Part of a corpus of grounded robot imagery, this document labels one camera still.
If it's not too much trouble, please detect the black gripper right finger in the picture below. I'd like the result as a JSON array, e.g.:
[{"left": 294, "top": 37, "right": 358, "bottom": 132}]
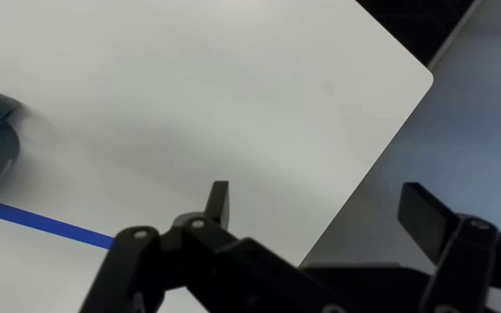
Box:
[{"left": 398, "top": 183, "right": 501, "bottom": 313}]

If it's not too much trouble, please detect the blue tape line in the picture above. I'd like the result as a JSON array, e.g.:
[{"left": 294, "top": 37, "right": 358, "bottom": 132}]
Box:
[{"left": 0, "top": 203, "right": 113, "bottom": 249}]

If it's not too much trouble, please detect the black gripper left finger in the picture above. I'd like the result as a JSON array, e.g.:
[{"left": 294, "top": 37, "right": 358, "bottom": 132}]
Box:
[{"left": 78, "top": 179, "right": 299, "bottom": 313}]

